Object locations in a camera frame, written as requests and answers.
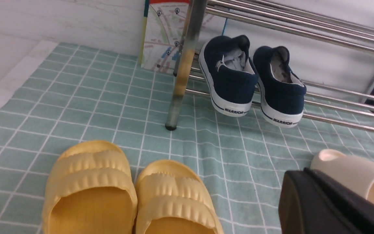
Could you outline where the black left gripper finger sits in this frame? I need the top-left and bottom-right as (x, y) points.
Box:
(279, 168), (374, 234)

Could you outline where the navy slip-on shoe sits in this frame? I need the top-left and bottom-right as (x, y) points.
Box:
(252, 46), (307, 128)
(198, 35), (259, 117)

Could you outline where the silver metal shoe rack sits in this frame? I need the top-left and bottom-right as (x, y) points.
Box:
(165, 0), (374, 131)

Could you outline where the left cream foam clog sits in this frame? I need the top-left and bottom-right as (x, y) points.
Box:
(310, 149), (374, 204)

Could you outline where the right yellow slide sandal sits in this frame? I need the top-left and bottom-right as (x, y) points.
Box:
(134, 160), (224, 234)

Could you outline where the yellow slide sandal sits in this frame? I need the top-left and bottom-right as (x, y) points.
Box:
(42, 140), (138, 234)
(134, 160), (224, 234)

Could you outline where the left yellow slide sandal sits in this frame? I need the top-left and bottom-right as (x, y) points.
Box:
(42, 140), (138, 234)

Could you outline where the green checkered tablecloth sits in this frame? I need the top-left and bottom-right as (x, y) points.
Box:
(0, 43), (374, 234)

